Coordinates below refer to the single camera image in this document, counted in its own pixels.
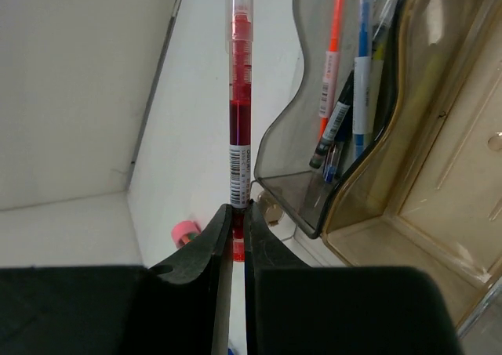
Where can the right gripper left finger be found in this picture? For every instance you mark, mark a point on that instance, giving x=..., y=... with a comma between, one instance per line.
x=179, y=306

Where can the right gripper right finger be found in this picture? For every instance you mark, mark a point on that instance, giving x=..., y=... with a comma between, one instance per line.
x=294, y=308

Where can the pink cap crayon jar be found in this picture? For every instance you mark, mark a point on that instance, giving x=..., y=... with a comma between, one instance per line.
x=184, y=232

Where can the black pen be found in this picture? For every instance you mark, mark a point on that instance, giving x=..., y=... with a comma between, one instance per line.
x=340, y=111

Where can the orange pen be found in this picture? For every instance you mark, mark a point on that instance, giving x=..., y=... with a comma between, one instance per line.
x=331, y=66

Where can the blue gel pen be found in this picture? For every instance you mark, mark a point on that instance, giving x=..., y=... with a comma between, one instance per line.
x=362, y=67

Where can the yellow highlighter pen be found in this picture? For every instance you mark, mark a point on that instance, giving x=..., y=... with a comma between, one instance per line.
x=379, y=42

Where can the red gel pen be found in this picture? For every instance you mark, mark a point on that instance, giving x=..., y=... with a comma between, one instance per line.
x=239, y=45

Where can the clear desk organizer tray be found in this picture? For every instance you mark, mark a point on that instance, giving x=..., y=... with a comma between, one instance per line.
x=426, y=191

